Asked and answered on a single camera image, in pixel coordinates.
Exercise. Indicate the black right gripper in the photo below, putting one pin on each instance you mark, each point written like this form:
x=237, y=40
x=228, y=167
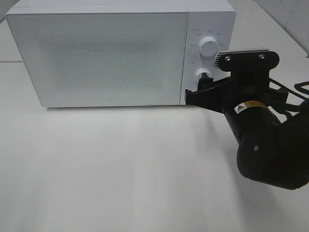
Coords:
x=246, y=98

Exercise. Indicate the white microwave knob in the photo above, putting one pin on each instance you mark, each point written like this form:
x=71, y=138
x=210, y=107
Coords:
x=208, y=46
x=199, y=72

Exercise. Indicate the white microwave door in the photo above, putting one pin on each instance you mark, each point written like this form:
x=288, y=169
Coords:
x=102, y=59

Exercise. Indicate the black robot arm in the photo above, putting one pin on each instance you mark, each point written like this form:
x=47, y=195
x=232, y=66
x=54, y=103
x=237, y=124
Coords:
x=273, y=135

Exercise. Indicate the white microwave oven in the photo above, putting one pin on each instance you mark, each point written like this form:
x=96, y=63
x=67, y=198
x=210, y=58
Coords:
x=204, y=17

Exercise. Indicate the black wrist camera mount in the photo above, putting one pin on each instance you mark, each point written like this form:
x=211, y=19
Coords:
x=246, y=61

